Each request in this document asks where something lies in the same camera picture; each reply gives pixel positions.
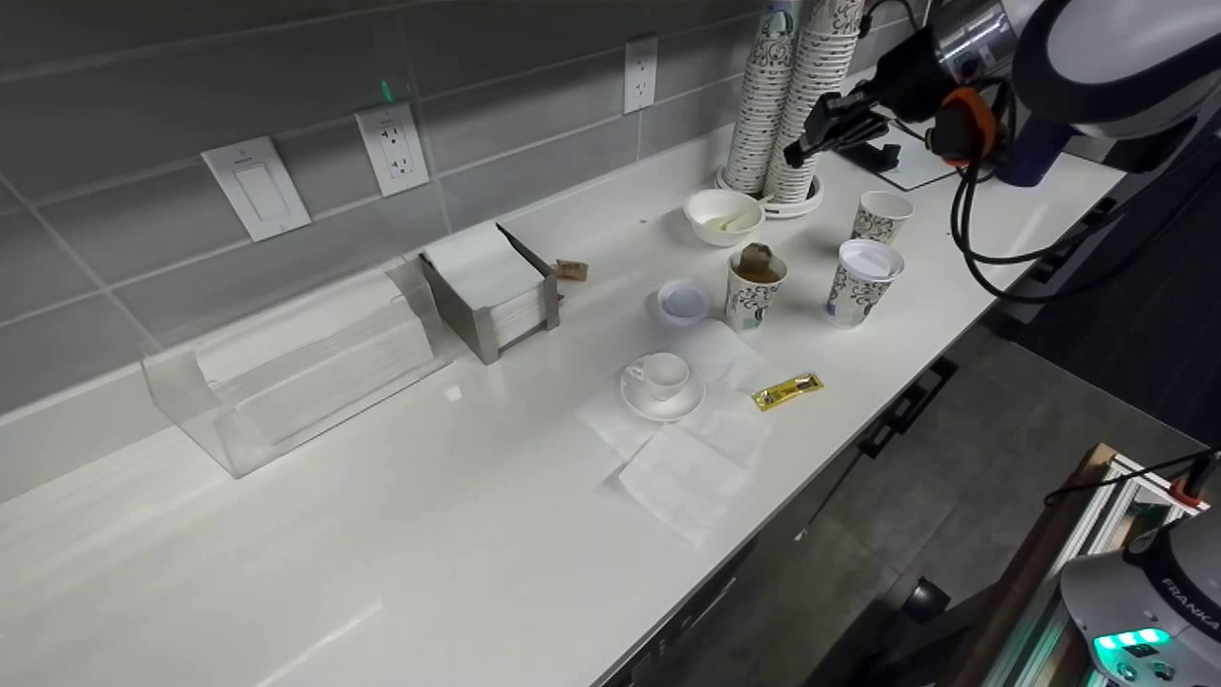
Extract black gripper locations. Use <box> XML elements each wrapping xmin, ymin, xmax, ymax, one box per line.
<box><xmin>783</xmin><ymin>28</ymin><xmax>971</xmax><ymax>172</ymax></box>

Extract grey robot base with light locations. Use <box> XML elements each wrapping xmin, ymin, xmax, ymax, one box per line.
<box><xmin>1057</xmin><ymin>508</ymin><xmax>1221</xmax><ymax>687</ymax></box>

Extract white round cup tray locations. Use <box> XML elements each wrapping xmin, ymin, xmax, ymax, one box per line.
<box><xmin>706</xmin><ymin>164</ymin><xmax>826</xmax><ymax>224</ymax></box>

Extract patterned paper cup white inside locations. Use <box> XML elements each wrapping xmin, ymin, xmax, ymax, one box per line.
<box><xmin>820</xmin><ymin>236</ymin><xmax>907</xmax><ymax>329</ymax></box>

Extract patterned paper cup with tea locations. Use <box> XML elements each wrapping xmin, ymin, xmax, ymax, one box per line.
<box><xmin>722</xmin><ymin>242</ymin><xmax>790</xmax><ymax>336</ymax></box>

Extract white plastic cup lid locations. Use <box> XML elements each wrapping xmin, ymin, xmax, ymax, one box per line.
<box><xmin>647</xmin><ymin>274</ymin><xmax>717</xmax><ymax>329</ymax></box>

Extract small white ceramic cup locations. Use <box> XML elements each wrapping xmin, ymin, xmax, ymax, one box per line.
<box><xmin>631</xmin><ymin>353</ymin><xmax>697</xmax><ymax>404</ymax></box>

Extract black device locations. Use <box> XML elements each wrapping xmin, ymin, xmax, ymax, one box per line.
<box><xmin>843</xmin><ymin>135</ymin><xmax>903</xmax><ymax>178</ymax></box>

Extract white flat board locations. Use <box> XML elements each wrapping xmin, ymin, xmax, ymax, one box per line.
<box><xmin>825</xmin><ymin>117</ymin><xmax>966</xmax><ymax>196</ymax></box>

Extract white bowl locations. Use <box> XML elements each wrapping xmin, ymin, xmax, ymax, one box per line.
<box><xmin>680</xmin><ymin>187</ymin><xmax>767</xmax><ymax>248</ymax></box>

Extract dark blue water bottle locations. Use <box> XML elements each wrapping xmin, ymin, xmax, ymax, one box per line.
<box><xmin>996</xmin><ymin>117</ymin><xmax>1081</xmax><ymax>192</ymax></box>

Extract yellow packet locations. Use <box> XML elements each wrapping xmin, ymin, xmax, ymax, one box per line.
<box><xmin>749</xmin><ymin>372</ymin><xmax>826</xmax><ymax>418</ymax></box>

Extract large white paper sheet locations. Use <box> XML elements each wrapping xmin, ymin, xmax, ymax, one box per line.
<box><xmin>577</xmin><ymin>316</ymin><xmax>800</xmax><ymax>475</ymax></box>

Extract black stirrer stick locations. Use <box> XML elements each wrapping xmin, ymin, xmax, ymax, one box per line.
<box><xmin>493</xmin><ymin>223</ymin><xmax>555</xmax><ymax>283</ymax></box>

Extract white paper napkin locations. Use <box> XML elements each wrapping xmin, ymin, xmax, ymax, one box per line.
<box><xmin>606</xmin><ymin>420</ymin><xmax>753</xmax><ymax>531</ymax></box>

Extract white napkin dispenser box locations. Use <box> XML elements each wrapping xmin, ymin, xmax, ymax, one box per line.
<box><xmin>416</xmin><ymin>223</ymin><xmax>564</xmax><ymax>372</ymax></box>

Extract dark lower cabinet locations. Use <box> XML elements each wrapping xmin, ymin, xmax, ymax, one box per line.
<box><xmin>595</xmin><ymin>355</ymin><xmax>976</xmax><ymax>687</ymax></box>

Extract black caster wheel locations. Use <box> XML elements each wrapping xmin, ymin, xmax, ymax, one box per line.
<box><xmin>887</xmin><ymin>577</ymin><xmax>952</xmax><ymax>631</ymax></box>

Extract clear acrylic box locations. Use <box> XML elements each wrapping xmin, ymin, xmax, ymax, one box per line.
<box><xmin>140</xmin><ymin>260</ymin><xmax>461</xmax><ymax>480</ymax></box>

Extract black orange wrist camera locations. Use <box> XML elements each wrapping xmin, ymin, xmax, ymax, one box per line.
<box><xmin>929</xmin><ymin>81</ymin><xmax>1010</xmax><ymax>172</ymax></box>

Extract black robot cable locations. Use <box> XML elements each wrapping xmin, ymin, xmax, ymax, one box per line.
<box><xmin>945</xmin><ymin>149</ymin><xmax>1221</xmax><ymax>312</ymax></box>

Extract white wall outlet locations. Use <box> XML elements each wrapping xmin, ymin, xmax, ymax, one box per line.
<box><xmin>351</xmin><ymin>102</ymin><xmax>435</xmax><ymax>199</ymax></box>
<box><xmin>623</xmin><ymin>36</ymin><xmax>661</xmax><ymax>114</ymax></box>

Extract wood and aluminium frame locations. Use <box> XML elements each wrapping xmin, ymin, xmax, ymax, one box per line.
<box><xmin>945</xmin><ymin>439</ymin><xmax>1214</xmax><ymax>687</ymax></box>

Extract white wall switch plate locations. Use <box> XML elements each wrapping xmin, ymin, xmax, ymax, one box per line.
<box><xmin>197</xmin><ymin>135</ymin><xmax>314</xmax><ymax>243</ymax></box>

